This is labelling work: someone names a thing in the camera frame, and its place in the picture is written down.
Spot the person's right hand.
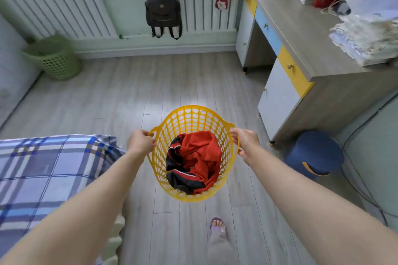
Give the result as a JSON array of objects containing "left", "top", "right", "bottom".
[{"left": 229, "top": 128, "right": 261, "bottom": 166}]

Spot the person's left hand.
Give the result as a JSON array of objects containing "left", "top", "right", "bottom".
[{"left": 127, "top": 129, "right": 157, "bottom": 159}]

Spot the yellow plastic laundry basket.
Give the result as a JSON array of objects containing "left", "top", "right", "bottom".
[{"left": 147, "top": 105, "right": 240, "bottom": 203}]

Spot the person's left forearm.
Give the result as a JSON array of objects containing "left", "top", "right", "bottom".
[{"left": 0, "top": 149, "right": 147, "bottom": 265}]

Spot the person's right forearm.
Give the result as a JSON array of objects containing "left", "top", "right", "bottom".
[{"left": 246, "top": 145, "right": 398, "bottom": 265}]

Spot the red and black garment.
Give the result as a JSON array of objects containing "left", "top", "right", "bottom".
[{"left": 165, "top": 131, "right": 223, "bottom": 195}]

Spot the blue round stool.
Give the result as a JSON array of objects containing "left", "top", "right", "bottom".
[{"left": 285, "top": 131, "right": 345, "bottom": 180}]

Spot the purple slipper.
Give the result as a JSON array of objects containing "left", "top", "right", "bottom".
[{"left": 210, "top": 217, "right": 228, "bottom": 240}]

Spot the wooden desk with coloured drawers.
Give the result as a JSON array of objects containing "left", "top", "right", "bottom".
[{"left": 235, "top": 0, "right": 398, "bottom": 146}]

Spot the blue plaid bed sheet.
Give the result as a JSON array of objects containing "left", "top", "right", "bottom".
[{"left": 0, "top": 134, "right": 126, "bottom": 265}]

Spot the person's leg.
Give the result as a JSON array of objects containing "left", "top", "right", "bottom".
[{"left": 206, "top": 231, "right": 240, "bottom": 265}]

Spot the green plastic laundry basket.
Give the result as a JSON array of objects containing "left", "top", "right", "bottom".
[{"left": 22, "top": 34, "right": 83, "bottom": 81}]

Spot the black backpack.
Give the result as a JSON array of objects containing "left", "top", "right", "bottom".
[{"left": 144, "top": 0, "right": 183, "bottom": 40}]

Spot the red cloth item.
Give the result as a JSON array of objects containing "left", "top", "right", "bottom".
[{"left": 313, "top": 0, "right": 341, "bottom": 9}]

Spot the stack of white papers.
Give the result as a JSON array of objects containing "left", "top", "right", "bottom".
[{"left": 329, "top": 0, "right": 398, "bottom": 67}]

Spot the black cable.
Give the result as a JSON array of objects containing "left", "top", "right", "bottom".
[{"left": 340, "top": 95, "right": 398, "bottom": 228}]

